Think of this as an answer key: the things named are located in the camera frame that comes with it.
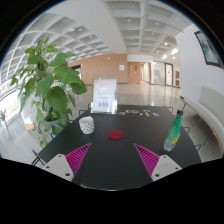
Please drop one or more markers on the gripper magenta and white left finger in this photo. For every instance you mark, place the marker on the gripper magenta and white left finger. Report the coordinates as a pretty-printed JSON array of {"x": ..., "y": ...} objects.
[{"x": 66, "y": 166}]

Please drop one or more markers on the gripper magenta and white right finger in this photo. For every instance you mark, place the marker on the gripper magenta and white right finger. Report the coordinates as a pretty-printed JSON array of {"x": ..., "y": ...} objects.
[{"x": 157, "y": 166}]

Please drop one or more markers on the green plastic water bottle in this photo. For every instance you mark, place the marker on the green plastic water bottle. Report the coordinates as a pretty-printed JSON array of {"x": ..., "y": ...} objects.
[{"x": 173, "y": 133}]

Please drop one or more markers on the white dotted cup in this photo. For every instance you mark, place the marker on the white dotted cup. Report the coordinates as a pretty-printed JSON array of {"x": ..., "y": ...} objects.
[{"x": 86, "y": 124}]

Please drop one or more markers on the red round coaster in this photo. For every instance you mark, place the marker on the red round coaster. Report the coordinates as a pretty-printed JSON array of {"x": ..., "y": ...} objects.
[{"x": 115, "y": 134}]

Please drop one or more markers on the round sticker on table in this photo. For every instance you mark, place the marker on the round sticker on table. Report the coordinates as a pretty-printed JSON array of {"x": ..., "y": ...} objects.
[{"x": 122, "y": 113}]

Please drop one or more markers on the white bench seat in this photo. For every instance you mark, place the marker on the white bench seat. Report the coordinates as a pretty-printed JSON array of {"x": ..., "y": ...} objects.
[{"x": 210, "y": 107}]

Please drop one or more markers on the acrylic sign stand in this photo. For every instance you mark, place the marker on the acrylic sign stand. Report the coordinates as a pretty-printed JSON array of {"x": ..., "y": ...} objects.
[{"x": 104, "y": 96}]

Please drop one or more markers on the green potted plant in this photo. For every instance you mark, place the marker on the green potted plant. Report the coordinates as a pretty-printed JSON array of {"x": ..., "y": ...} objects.
[{"x": 47, "y": 82}]

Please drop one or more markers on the wooden door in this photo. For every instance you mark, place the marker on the wooden door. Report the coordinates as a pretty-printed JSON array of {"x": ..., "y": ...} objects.
[{"x": 134, "y": 72}]

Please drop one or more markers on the framed wall picture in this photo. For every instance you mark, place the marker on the framed wall picture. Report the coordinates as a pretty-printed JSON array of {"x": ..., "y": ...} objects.
[{"x": 210, "y": 54}]

